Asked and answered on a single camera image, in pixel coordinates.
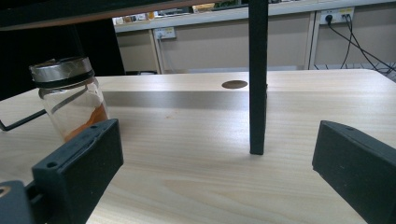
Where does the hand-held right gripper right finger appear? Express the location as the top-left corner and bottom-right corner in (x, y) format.
(312, 119), (396, 224)

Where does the bundle of floor cables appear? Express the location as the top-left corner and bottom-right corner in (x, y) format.
(314, 61), (396, 77)

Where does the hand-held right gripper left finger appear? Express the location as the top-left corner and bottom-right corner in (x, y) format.
(31, 118), (125, 224)

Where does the yellow box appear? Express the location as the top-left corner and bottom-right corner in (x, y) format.
(191, 3), (216, 14)

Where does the brown round table hole cover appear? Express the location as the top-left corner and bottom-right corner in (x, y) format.
(221, 79), (249, 90)

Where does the black power cable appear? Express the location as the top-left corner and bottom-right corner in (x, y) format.
(325, 14), (396, 73)
(340, 13), (396, 72)

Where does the black curtain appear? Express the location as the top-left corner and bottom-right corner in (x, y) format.
(0, 18), (126, 101)

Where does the white wall socket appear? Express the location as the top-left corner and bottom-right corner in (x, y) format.
(319, 7), (355, 25)
(153, 27), (177, 40)

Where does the black two-tier metal rack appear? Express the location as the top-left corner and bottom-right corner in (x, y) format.
(0, 0), (269, 156)

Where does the white background shelf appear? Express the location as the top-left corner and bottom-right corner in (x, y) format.
(112, 0), (396, 34)

